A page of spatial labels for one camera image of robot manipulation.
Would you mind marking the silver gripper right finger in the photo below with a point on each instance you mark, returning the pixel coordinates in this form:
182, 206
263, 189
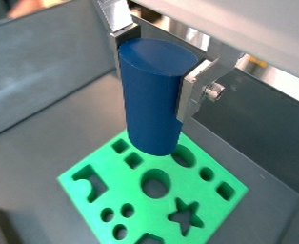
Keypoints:
199, 82

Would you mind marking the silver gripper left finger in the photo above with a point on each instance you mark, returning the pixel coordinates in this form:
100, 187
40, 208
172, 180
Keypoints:
121, 28

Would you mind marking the blue oval cylinder peg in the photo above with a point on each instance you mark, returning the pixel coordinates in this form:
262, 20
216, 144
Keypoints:
152, 66

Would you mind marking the green shape sorter board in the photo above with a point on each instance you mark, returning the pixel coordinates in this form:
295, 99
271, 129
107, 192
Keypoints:
144, 199

